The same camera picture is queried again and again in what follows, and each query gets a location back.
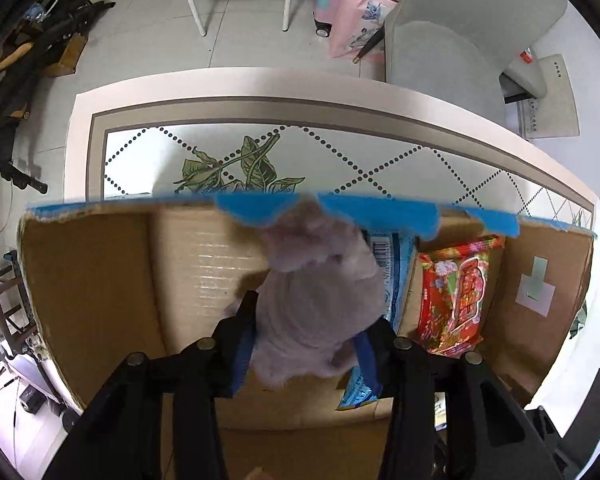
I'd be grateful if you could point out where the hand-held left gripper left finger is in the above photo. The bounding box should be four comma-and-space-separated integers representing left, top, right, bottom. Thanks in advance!
44, 290, 261, 480

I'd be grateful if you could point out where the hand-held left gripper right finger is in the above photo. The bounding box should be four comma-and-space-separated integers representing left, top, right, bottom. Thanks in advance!
352, 317, 565, 480

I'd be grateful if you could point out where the lilac plush toy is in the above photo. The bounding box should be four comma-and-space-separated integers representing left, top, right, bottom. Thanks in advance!
250, 200, 385, 391

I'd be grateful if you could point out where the cardboard box with blue tape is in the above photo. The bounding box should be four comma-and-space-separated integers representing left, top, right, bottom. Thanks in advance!
20, 191, 597, 480

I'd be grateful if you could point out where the blue tissue packet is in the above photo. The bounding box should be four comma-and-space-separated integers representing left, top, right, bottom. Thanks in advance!
336, 230, 417, 411

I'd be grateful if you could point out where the red floral tissue packet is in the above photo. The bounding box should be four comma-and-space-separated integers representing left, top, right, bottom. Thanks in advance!
414, 234, 507, 358

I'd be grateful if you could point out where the leaf print tablecloth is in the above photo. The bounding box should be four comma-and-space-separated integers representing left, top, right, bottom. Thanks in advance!
64, 66, 600, 231

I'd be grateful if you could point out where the black metal rack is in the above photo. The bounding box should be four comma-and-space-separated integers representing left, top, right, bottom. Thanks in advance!
0, 250, 43, 361

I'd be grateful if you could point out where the black tripod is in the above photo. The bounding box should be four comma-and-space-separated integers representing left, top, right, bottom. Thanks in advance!
0, 140, 49, 195

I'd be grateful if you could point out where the beige floor mat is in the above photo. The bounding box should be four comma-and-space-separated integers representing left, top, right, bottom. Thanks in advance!
515, 54, 581, 140

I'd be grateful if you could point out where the grey upholstered chair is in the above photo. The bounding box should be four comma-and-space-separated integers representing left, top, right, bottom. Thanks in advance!
383, 0, 569, 133

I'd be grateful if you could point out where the pink gift bag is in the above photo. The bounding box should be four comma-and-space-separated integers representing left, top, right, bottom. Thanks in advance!
327, 0, 402, 65

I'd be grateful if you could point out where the wooden box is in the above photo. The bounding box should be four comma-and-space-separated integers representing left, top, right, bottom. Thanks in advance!
10, 0, 117, 78

